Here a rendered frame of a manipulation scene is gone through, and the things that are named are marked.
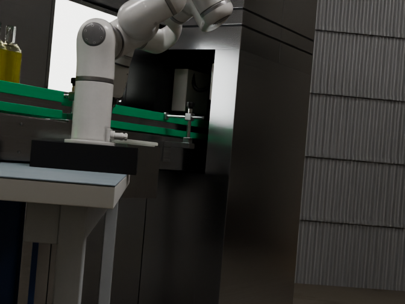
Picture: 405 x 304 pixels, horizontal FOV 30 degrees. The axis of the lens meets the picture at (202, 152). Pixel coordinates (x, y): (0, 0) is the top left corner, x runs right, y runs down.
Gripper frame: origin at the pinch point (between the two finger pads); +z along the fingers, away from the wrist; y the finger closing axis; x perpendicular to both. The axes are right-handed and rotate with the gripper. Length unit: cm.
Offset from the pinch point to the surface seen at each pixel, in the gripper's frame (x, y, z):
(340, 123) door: -53, -329, -8
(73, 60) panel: -33.8, -19.3, -9.9
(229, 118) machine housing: 2, -74, -5
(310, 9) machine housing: -11, -137, -59
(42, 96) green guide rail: -4.6, 22.2, -0.8
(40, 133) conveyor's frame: -0.1, 23.8, 8.7
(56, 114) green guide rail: -3.4, 15.6, 3.7
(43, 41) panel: -34.6, -3.3, -13.5
